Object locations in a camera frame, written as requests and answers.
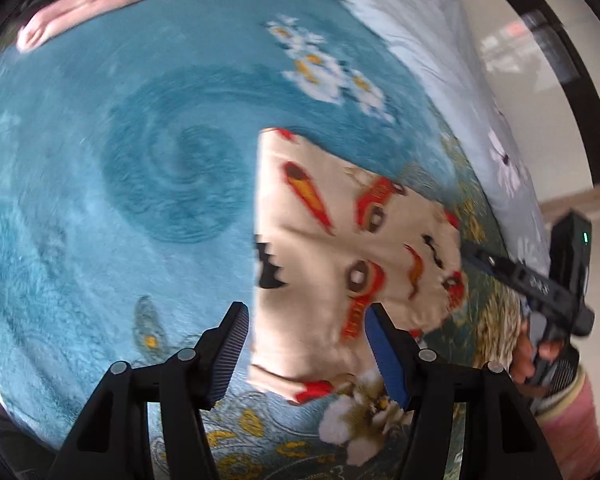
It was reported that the beige car print garment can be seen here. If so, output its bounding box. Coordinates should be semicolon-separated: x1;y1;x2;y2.
248;127;467;406

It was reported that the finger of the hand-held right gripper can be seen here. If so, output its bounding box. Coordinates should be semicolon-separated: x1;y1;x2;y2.
459;242;531;301

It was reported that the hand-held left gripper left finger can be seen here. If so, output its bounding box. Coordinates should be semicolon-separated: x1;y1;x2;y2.
55;301;250;480

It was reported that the light grey floral bedsheet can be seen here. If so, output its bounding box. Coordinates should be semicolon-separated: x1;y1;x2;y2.
285;0;553;281

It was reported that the person's right forearm pink sleeve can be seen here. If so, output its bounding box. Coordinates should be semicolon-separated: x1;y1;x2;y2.
530;362;600;480

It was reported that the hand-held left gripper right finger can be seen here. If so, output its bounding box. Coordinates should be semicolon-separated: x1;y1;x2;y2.
364;302;565;480

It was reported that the blue floral blanket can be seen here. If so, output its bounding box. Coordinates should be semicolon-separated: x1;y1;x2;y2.
0;0;536;480

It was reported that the black framed window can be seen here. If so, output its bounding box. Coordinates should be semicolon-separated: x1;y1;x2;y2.
467;0;600;188

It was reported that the person's right hand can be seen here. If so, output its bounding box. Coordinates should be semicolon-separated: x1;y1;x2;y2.
509;321;566;386

